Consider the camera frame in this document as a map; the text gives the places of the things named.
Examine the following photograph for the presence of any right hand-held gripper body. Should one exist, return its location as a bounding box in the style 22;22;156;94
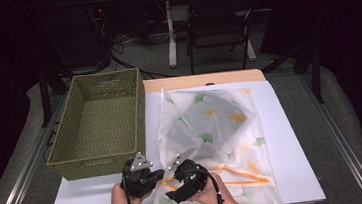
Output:
164;145;209;194

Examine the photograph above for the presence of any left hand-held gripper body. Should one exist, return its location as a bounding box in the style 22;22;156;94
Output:
117;150;158;200

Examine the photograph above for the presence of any white leaf-print mesh bag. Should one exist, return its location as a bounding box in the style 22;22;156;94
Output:
139;76;284;204

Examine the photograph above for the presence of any green woven basket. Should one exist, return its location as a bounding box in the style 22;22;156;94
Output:
37;67;154;183

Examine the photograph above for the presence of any person's right hand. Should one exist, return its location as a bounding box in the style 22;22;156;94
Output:
185;171;237;204

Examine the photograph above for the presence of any black metal stand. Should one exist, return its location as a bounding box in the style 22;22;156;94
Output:
258;39;326;110
35;65;73;129

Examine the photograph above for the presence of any black folding chair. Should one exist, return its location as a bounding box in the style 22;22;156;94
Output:
181;0;265;76

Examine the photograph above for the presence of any black equipment cabinet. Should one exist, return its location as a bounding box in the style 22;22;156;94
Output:
38;2;113;73

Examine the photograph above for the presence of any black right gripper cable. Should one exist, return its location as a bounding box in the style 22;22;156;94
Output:
187;166;227;204

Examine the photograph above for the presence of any black floor cable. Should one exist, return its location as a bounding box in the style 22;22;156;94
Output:
109;49;176;85

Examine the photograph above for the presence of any aluminium rail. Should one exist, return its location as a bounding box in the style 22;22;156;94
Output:
0;92;79;204
296;68;362;204

